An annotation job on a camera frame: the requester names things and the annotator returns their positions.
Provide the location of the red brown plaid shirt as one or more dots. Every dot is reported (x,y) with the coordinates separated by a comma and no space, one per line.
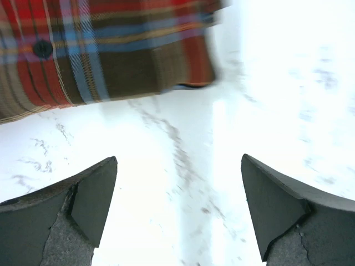
(58,54)

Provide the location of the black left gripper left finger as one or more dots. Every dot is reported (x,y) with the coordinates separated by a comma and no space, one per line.
(60,224)

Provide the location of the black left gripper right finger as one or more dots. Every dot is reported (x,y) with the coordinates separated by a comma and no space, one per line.
(294,223)

